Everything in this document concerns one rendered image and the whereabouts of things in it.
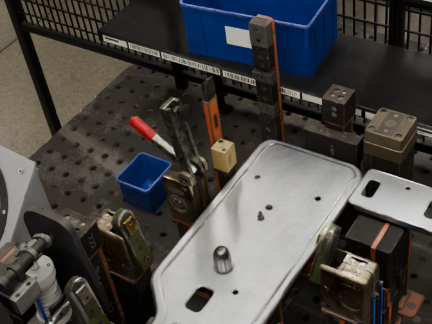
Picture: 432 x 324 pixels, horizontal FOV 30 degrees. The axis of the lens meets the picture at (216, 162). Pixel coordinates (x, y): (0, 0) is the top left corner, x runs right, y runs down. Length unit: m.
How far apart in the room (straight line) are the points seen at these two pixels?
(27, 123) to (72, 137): 1.27
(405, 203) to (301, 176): 0.20
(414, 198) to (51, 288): 0.66
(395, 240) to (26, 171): 0.78
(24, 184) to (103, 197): 0.32
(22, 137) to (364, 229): 2.16
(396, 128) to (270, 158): 0.25
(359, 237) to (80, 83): 2.32
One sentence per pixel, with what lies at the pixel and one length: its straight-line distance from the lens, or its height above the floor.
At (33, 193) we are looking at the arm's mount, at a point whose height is 0.91.
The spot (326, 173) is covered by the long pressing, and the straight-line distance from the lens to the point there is 1.54.
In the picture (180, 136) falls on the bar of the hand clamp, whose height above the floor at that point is 1.15.
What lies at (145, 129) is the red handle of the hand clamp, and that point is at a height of 1.13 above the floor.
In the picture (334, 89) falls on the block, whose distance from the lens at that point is 1.61.
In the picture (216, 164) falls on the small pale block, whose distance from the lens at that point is 1.55.
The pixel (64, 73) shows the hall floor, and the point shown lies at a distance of 3.69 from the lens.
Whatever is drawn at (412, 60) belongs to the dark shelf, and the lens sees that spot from 1.76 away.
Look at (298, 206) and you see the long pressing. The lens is 1.49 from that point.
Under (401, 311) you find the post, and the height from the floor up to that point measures 0.70.
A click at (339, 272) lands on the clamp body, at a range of 1.33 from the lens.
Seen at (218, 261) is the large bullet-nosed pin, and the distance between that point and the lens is 1.37.
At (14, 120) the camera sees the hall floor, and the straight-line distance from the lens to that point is 3.51.
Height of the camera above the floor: 2.08
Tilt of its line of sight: 43 degrees down
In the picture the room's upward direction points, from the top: 10 degrees counter-clockwise
